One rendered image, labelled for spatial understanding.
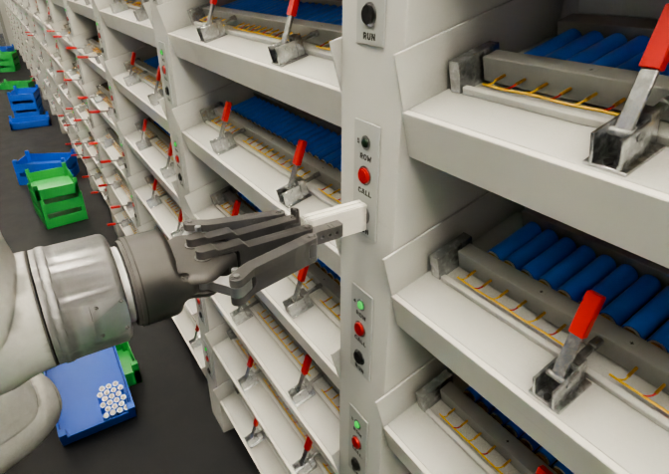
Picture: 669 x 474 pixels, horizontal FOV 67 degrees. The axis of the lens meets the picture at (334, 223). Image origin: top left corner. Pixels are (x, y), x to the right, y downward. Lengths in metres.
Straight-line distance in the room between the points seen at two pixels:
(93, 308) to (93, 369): 1.39
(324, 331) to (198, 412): 0.95
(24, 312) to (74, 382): 1.39
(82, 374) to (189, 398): 0.33
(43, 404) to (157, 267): 0.81
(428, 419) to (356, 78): 0.40
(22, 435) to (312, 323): 0.63
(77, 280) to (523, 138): 0.33
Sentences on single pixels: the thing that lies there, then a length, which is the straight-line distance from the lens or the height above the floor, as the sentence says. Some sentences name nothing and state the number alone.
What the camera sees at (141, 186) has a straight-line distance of 1.88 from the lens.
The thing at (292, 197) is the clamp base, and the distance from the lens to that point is 0.71.
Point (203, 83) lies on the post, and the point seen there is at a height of 0.99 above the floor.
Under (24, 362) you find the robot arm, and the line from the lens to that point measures 0.41.
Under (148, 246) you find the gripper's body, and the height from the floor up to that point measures 1.01.
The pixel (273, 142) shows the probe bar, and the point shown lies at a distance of 0.85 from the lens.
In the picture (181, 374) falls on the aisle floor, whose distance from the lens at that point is 1.81.
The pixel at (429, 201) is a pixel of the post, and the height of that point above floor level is 0.99.
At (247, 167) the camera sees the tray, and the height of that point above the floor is 0.90.
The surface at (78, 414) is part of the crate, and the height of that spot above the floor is 0.04.
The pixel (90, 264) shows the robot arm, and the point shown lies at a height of 1.01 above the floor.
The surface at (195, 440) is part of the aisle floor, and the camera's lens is 1.61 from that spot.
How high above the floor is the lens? 1.20
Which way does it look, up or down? 27 degrees down
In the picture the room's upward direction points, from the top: straight up
